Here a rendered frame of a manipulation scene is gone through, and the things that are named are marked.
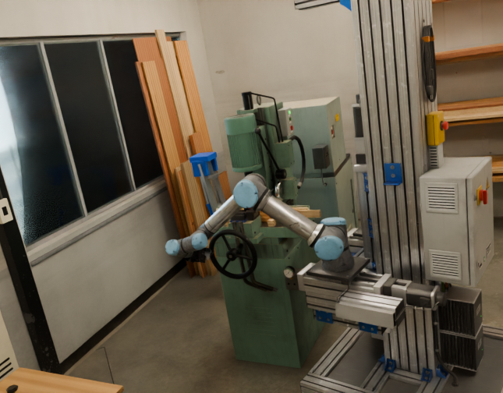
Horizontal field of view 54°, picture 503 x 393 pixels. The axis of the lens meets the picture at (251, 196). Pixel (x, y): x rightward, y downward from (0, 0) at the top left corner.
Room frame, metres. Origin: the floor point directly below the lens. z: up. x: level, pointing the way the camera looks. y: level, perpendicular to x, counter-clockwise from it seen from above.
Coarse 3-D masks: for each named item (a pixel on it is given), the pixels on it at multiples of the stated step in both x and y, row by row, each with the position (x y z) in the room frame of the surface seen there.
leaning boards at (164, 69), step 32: (160, 32) 4.56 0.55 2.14; (160, 64) 4.46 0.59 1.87; (160, 96) 4.28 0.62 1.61; (192, 96) 4.78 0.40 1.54; (160, 128) 4.17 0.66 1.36; (192, 128) 4.71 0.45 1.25; (160, 160) 4.13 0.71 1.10; (192, 192) 4.14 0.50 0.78; (224, 192) 4.63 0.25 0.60; (192, 224) 4.09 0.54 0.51
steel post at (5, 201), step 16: (0, 176) 2.76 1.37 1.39; (0, 192) 2.71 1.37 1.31; (0, 208) 2.68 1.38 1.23; (0, 224) 2.70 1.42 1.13; (16, 224) 2.77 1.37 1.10; (0, 240) 2.72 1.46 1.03; (16, 240) 2.74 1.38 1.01; (16, 256) 2.72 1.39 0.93; (16, 272) 2.70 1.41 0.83; (16, 288) 2.71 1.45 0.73; (32, 288) 2.75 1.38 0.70; (32, 304) 2.72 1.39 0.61; (32, 320) 2.69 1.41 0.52; (32, 336) 2.71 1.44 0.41; (48, 336) 2.76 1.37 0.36; (48, 352) 2.73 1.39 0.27; (48, 368) 2.70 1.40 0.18
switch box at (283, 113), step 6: (282, 108) 3.02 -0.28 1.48; (288, 108) 3.00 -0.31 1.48; (282, 114) 2.96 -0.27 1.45; (288, 114) 2.98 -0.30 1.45; (282, 120) 2.96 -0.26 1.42; (288, 120) 2.97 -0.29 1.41; (282, 126) 2.97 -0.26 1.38; (288, 126) 2.96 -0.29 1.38; (282, 132) 2.97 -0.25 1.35; (288, 132) 2.95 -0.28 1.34
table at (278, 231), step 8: (264, 224) 2.64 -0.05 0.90; (280, 224) 2.59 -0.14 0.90; (216, 232) 2.73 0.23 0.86; (264, 232) 2.59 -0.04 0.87; (272, 232) 2.56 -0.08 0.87; (280, 232) 2.54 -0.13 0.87; (288, 232) 2.52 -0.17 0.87; (232, 240) 2.57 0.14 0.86; (240, 240) 2.55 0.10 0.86; (256, 240) 2.51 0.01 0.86
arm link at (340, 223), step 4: (324, 220) 2.13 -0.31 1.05; (328, 220) 2.12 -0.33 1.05; (332, 220) 2.11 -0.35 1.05; (336, 220) 2.10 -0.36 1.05; (340, 220) 2.09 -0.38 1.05; (344, 220) 2.10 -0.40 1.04; (324, 224) 2.09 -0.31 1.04; (328, 224) 2.08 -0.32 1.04; (332, 224) 2.07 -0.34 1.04; (336, 224) 2.07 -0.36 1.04; (340, 224) 2.07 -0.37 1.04; (344, 224) 2.09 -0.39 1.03; (340, 228) 2.05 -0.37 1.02; (344, 228) 2.08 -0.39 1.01; (344, 232) 2.05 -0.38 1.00; (348, 244) 2.10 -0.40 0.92; (344, 248) 2.08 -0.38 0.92
